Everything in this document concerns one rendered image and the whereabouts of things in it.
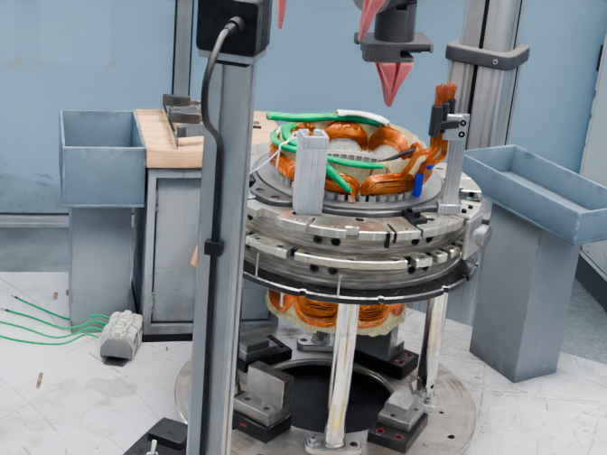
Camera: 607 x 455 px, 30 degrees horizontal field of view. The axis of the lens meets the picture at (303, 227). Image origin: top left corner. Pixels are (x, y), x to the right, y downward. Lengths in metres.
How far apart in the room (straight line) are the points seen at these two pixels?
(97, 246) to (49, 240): 2.33
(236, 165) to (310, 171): 0.40
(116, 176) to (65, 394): 0.29
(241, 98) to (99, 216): 0.78
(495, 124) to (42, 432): 0.82
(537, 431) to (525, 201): 0.30
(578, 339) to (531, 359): 1.96
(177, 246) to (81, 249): 0.13
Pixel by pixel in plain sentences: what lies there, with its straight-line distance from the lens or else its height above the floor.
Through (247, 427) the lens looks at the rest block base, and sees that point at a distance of 1.38.
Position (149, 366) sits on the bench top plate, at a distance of 1.56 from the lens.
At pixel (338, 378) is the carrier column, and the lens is 1.31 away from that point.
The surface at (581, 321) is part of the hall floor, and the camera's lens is 3.70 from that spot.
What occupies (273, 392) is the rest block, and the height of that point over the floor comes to 0.85.
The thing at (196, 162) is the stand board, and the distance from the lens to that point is 1.51.
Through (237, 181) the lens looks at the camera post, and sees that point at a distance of 0.83.
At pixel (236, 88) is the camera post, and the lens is 0.81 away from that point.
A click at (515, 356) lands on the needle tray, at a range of 1.60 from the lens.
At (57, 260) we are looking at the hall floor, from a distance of 3.76.
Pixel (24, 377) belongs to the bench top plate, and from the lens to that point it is 1.53.
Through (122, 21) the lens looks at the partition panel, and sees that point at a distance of 3.57.
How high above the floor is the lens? 1.55
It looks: 22 degrees down
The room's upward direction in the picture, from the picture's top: 5 degrees clockwise
